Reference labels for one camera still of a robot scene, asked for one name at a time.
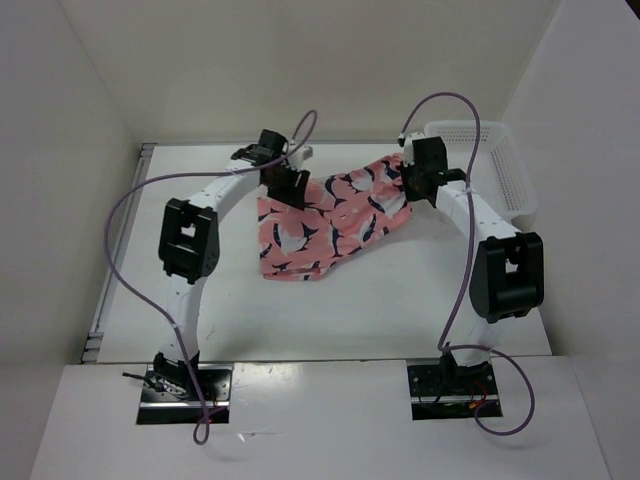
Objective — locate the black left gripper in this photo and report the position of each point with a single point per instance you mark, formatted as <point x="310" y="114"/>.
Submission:
<point x="293" y="196"/>

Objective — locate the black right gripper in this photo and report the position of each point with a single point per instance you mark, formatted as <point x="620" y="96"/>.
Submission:
<point x="411" y="194"/>

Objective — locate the pink shark print shorts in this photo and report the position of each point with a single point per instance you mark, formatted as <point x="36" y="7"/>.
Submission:
<point x="343" y="214"/>

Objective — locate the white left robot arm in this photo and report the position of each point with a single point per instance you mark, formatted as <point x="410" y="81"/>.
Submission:
<point x="189" y="247"/>

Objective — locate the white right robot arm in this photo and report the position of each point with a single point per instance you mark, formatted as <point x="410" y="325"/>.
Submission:
<point x="504" y="269"/>

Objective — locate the white plastic basket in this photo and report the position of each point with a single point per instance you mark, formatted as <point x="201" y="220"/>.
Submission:
<point x="499" y="174"/>

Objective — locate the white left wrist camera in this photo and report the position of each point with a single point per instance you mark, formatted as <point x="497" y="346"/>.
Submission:
<point x="300" y="154"/>

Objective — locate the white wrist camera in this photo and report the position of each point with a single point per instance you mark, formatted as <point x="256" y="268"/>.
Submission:
<point x="300" y="154"/>
<point x="408" y="143"/>

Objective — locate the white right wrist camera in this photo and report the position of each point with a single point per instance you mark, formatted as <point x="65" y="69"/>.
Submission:
<point x="408" y="143"/>

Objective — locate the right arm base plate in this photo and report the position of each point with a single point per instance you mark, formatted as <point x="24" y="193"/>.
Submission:
<point x="434" y="396"/>

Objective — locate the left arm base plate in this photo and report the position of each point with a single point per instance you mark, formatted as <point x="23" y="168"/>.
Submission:
<point x="162" y="403"/>

